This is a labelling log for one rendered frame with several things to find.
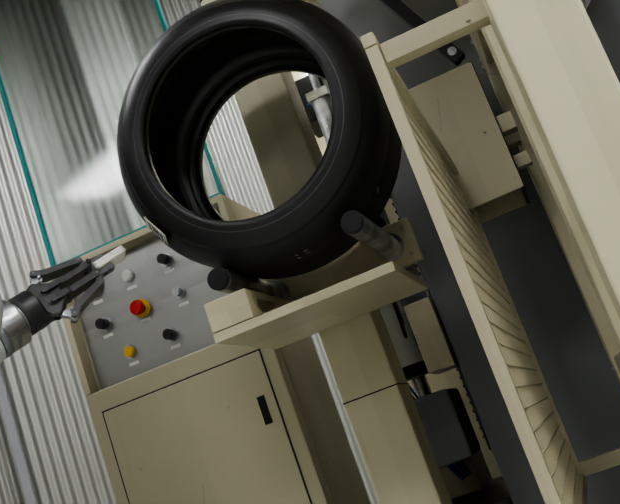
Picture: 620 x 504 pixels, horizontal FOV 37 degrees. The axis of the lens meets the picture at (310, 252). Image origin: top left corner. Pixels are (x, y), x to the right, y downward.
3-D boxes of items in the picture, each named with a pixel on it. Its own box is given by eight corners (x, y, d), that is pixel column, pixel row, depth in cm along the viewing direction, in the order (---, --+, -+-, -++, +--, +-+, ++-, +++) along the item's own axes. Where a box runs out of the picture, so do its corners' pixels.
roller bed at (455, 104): (469, 228, 212) (422, 114, 219) (530, 203, 209) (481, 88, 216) (458, 213, 194) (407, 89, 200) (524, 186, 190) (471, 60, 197)
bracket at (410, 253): (263, 325, 211) (249, 285, 213) (425, 259, 202) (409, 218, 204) (258, 324, 207) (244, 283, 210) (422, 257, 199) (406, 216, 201)
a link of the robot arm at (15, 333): (8, 368, 159) (37, 349, 163) (6, 339, 152) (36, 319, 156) (-25, 335, 162) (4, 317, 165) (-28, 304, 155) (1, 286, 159)
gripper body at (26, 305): (3, 316, 165) (46, 289, 170) (34, 346, 162) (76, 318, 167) (1, 291, 159) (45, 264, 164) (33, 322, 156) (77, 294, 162)
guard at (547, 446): (578, 484, 189) (453, 178, 205) (587, 481, 189) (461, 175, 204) (571, 572, 104) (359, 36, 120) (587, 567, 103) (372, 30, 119)
